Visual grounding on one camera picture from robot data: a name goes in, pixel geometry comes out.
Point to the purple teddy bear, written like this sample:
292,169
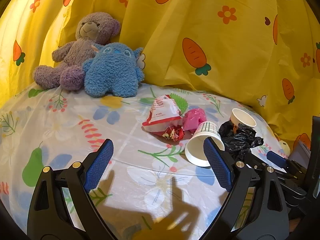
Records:
75,55

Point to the blue plush toy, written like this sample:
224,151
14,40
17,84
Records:
112,75

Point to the small yellow toy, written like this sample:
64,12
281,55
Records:
285,147

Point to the black plastic bag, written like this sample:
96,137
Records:
240,140

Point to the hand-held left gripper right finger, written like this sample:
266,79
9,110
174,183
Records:
217,165

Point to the floral plastic tablecloth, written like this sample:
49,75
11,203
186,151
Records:
75,120

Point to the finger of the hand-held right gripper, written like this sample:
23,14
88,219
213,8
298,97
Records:
276,158

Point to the grey plastic bin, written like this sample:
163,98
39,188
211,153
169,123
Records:
301,147

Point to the green foam net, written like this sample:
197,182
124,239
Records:
181,102

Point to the red candy wrapper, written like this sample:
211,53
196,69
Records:
175,132

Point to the yellow carrot print curtain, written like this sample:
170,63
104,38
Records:
200,30

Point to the red white snack bag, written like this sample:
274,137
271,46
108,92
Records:
161,115

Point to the green checked paper cup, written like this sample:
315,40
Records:
197,152

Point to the orange print paper cup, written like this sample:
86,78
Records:
241,120

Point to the pink plastic bag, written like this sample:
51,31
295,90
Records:
193,118

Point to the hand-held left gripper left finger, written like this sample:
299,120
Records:
98,165

